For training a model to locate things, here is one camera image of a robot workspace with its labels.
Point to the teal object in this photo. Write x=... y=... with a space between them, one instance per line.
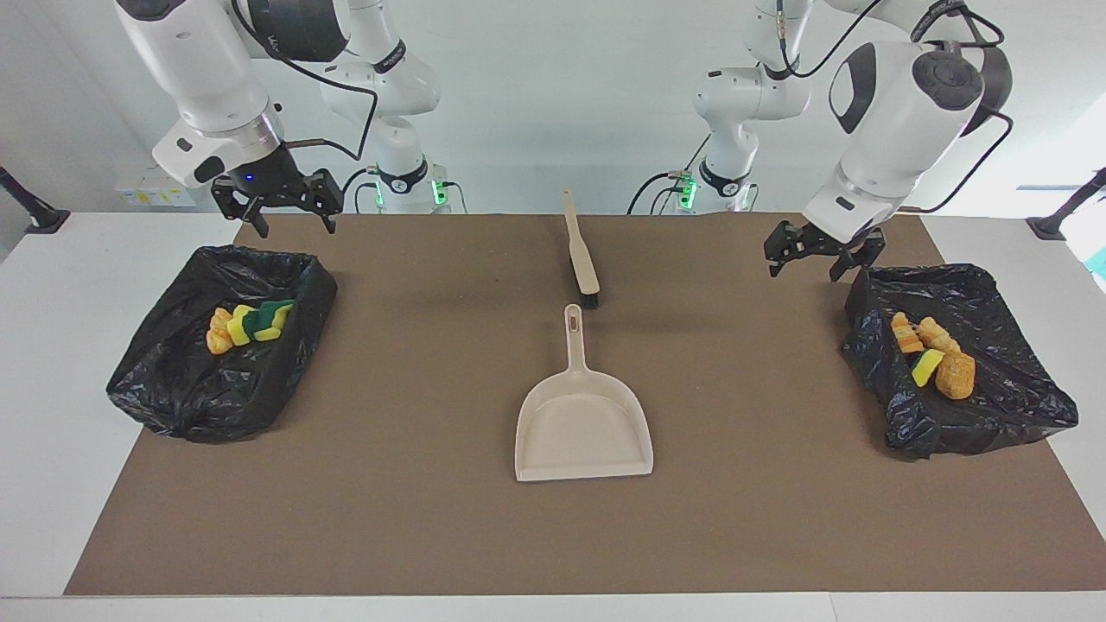
x=1099 y=263

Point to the black bag lined bin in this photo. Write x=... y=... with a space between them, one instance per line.
x=216 y=389
x=994 y=415

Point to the striped orange croissant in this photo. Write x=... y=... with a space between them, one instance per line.
x=906 y=334

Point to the brown table mat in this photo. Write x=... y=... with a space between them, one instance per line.
x=553 y=527

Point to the pale striped croissant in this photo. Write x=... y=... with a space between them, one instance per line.
x=219 y=333

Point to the yellow green sponge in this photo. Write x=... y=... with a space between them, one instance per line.
x=239 y=326
x=270 y=318

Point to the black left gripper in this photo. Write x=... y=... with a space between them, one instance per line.
x=834 y=244

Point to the pale toast bread piece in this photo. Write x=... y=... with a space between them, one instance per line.
x=938 y=335

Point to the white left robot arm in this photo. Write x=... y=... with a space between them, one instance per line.
x=899 y=121

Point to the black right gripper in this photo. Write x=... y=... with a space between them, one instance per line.
x=268 y=177

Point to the black camera stand clamp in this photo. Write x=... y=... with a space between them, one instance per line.
x=1058 y=220
x=34 y=212

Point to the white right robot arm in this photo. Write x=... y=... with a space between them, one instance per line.
x=199 y=78

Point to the beige hand brush black bristles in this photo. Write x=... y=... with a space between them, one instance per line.
x=581 y=259

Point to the beige plastic dustpan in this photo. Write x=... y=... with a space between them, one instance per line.
x=583 y=428

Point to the white wall box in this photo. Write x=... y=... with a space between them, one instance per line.
x=138 y=192

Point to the small yellow sponge piece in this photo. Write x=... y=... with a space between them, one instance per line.
x=928 y=367

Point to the brown bread roll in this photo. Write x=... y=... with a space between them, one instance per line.
x=956 y=377

